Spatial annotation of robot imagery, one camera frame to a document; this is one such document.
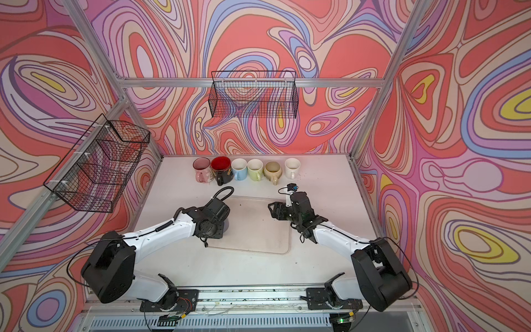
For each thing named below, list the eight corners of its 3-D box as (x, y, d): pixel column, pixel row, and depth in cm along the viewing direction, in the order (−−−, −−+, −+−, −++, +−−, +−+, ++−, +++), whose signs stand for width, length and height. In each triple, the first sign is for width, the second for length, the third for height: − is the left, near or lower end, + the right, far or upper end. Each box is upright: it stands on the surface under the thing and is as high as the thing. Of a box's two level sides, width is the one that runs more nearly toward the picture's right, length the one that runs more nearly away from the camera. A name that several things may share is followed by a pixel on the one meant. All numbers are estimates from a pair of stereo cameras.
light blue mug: (232, 186, 108) (229, 173, 100) (234, 170, 115) (232, 158, 107) (246, 186, 108) (245, 173, 100) (247, 170, 115) (246, 158, 107)
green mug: (248, 184, 107) (246, 174, 101) (249, 169, 114) (248, 158, 107) (262, 184, 107) (262, 174, 101) (263, 169, 114) (262, 158, 107)
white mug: (285, 186, 108) (286, 173, 101) (284, 170, 115) (285, 158, 108) (299, 186, 108) (302, 173, 101) (297, 170, 115) (299, 158, 108)
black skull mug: (212, 190, 106) (207, 177, 98) (216, 169, 116) (212, 155, 107) (231, 190, 106) (228, 177, 98) (234, 169, 116) (231, 155, 107)
